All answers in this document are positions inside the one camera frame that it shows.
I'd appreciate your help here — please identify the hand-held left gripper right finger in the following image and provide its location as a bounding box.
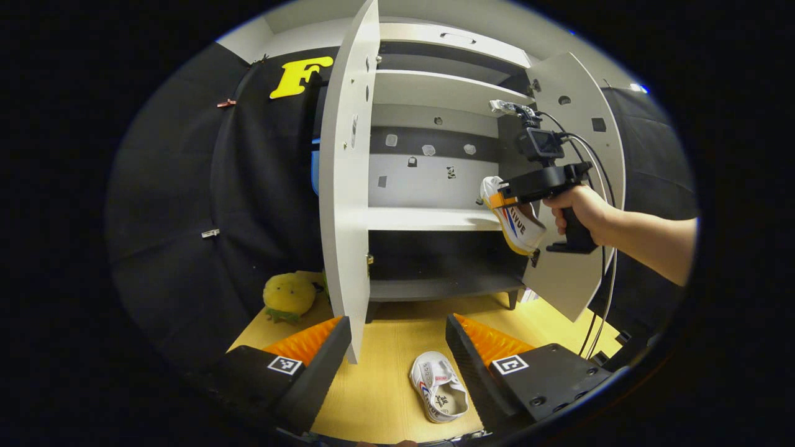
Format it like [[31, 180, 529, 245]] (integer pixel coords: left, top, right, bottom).
[[445, 314, 622, 435]]

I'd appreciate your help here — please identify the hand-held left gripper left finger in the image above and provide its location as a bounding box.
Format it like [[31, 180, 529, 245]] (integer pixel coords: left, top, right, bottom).
[[186, 315, 353, 435]]

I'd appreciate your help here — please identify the white canvas shoe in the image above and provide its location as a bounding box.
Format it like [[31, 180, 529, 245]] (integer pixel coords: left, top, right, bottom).
[[479, 176, 548, 257], [410, 351, 470, 424]]

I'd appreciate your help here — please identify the white shoe cabinet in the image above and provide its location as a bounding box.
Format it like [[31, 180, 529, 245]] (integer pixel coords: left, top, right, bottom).
[[318, 0, 627, 364]]

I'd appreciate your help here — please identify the white shoe cabinet door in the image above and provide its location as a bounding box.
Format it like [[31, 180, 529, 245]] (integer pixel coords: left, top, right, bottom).
[[318, 0, 381, 364], [522, 52, 627, 322]]

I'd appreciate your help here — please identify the white cabinet shelf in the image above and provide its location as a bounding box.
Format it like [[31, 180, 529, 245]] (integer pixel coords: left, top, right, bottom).
[[373, 68, 536, 117], [368, 206, 504, 232]]

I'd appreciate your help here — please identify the yellow plush toy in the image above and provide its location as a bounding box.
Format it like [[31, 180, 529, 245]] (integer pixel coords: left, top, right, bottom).
[[263, 271, 324, 325]]

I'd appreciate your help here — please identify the black backdrop cloth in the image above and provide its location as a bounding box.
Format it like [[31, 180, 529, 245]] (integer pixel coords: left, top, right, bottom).
[[106, 43, 339, 373], [587, 87, 699, 367]]

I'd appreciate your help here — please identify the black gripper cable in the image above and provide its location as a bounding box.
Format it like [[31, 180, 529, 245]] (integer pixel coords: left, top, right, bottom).
[[537, 112, 619, 361]]

